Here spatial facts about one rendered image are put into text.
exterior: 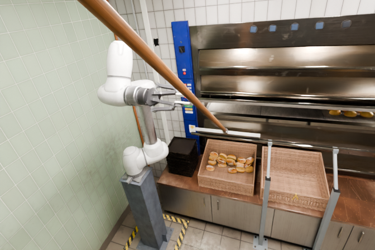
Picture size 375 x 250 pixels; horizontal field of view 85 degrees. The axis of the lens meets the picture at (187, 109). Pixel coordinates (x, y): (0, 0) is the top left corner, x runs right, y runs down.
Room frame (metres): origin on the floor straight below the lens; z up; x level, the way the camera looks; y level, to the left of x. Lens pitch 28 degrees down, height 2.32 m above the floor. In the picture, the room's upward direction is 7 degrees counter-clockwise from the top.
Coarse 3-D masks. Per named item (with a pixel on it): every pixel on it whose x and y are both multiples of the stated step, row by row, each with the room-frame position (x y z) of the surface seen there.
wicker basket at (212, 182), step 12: (216, 144) 1.90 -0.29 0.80; (228, 144) 1.85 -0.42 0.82; (240, 144) 1.81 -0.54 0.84; (252, 144) 1.76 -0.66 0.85; (204, 156) 1.73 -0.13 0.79; (252, 156) 1.73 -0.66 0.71; (204, 168) 1.72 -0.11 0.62; (216, 168) 1.73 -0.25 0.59; (228, 168) 1.71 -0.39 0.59; (204, 180) 1.49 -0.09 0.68; (216, 180) 1.45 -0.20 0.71; (228, 180) 1.54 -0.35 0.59; (240, 180) 1.52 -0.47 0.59; (252, 180) 1.50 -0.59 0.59; (240, 192) 1.36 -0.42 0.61; (252, 192) 1.32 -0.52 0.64
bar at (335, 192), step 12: (192, 132) 1.66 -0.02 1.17; (276, 144) 1.36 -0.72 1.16; (288, 144) 1.33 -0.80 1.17; (300, 144) 1.31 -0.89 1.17; (336, 156) 1.18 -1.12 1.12; (336, 168) 1.12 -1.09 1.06; (336, 180) 1.06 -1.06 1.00; (264, 192) 1.18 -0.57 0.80; (336, 192) 0.99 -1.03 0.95; (264, 204) 1.18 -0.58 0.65; (264, 216) 1.17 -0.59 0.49; (324, 216) 1.02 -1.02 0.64; (264, 228) 1.17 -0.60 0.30; (324, 228) 0.99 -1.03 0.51; (264, 240) 1.22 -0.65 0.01
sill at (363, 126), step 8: (216, 112) 1.98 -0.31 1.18; (248, 120) 1.81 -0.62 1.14; (256, 120) 1.78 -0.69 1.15; (264, 120) 1.75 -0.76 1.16; (272, 120) 1.72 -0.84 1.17; (280, 120) 1.69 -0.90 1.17; (288, 120) 1.67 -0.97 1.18; (296, 120) 1.65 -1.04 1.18; (304, 120) 1.64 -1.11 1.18; (312, 120) 1.62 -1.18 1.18; (320, 120) 1.60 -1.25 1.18; (352, 128) 1.47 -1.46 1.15; (360, 128) 1.45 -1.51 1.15; (368, 128) 1.43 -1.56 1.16
